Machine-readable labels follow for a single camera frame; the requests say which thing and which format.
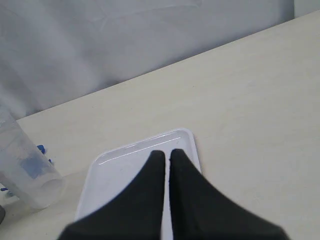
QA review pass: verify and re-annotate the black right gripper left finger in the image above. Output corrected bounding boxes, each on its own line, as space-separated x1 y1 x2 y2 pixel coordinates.
59 150 166 240

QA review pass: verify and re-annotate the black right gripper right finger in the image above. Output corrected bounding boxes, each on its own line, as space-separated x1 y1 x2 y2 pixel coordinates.
169 149 289 240

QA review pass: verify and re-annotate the clear plastic tea bottle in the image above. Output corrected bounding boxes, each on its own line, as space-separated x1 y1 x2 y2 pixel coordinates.
0 106 65 209

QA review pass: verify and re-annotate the blue plastic container lid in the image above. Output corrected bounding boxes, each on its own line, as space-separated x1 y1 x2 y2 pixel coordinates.
0 144 54 198

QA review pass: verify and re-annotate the stainless steel cup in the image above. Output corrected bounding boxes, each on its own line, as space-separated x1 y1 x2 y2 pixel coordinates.
0 205 6 224

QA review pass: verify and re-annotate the white plastic tray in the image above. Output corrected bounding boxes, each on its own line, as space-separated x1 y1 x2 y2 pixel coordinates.
74 128 201 240

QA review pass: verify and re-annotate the white backdrop cloth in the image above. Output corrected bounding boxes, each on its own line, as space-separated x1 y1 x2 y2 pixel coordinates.
0 0 320 121

